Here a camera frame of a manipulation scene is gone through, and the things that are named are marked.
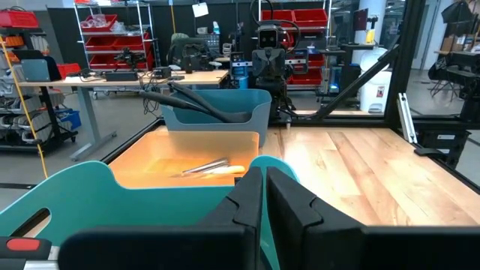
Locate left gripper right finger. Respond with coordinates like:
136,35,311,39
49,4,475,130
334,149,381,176
266,167,364,270

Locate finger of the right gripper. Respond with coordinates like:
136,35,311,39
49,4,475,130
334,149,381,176
251,47,270,79
268,47,287,79

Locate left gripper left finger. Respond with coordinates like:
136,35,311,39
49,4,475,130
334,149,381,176
197,167,264,270

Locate silver table knife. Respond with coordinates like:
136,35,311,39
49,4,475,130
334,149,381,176
181,157,229,174
190,161,230,176

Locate black ladle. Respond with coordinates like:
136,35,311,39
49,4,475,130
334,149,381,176
167,81,253,125

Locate blue barrel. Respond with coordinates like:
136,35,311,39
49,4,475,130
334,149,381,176
235,66,250,90

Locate red storage bin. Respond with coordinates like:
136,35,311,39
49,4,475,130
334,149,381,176
261,9,295,23
0,9,40,29
88,54,118,71
56,62,82,80
287,68,324,86
85,36,114,52
112,34,152,52
81,13,119,33
292,7,329,29

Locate black backpack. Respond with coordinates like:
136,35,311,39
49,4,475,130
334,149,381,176
166,33,215,75

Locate wooden desk grey legs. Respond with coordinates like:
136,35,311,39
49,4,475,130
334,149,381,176
17,69,230,163

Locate white paper tag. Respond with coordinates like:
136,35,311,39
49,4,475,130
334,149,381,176
191,1,210,19

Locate small black box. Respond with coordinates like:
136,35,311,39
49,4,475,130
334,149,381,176
152,66,173,80

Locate dark teal plastic bin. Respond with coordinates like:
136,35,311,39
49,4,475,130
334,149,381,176
160,88,273,148

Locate dark monitor screen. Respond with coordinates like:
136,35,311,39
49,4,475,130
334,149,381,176
352,7,371,32

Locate white trash bin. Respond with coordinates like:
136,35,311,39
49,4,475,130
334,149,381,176
358,46,393,114

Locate orange translucent plastic tray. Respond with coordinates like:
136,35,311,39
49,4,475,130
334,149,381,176
107,130,261,190

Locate black power brick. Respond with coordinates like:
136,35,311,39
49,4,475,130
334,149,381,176
103,70,140,83

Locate light teal plastic bin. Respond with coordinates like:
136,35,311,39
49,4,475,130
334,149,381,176
0,154,301,270

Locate black clamp foot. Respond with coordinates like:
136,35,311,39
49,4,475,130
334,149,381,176
413,146,448,158

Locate black control box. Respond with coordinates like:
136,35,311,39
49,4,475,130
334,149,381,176
418,129,470,168

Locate cardboard box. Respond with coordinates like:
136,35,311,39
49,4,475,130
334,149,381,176
439,32,480,53

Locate blue crate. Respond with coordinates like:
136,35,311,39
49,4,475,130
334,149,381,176
55,109,83,131

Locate black equipment stand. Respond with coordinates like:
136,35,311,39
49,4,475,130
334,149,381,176
427,50,480,125

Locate black garment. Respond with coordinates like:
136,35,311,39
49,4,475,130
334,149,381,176
441,0,476,24

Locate black shelving unit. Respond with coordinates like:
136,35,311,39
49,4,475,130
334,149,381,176
0,28,80,153

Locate grey box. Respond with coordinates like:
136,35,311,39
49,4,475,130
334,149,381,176
20,58,53,83

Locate orange storage bin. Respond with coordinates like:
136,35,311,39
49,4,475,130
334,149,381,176
2,35,26,48

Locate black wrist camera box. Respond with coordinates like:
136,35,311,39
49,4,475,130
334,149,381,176
256,23,281,50

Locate black camera cable loop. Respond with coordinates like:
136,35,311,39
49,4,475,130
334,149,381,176
250,0,301,48

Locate wire shelf rack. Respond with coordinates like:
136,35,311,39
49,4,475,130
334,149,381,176
73,0,161,74
257,0,333,91

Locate black aluminium rig frame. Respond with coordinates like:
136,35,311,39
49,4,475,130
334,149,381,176
99,0,480,196

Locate silver metal bracket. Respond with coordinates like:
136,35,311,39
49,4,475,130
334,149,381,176
396,92,419,145

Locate yellow extension cord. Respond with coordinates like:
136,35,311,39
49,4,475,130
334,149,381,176
0,35,50,180

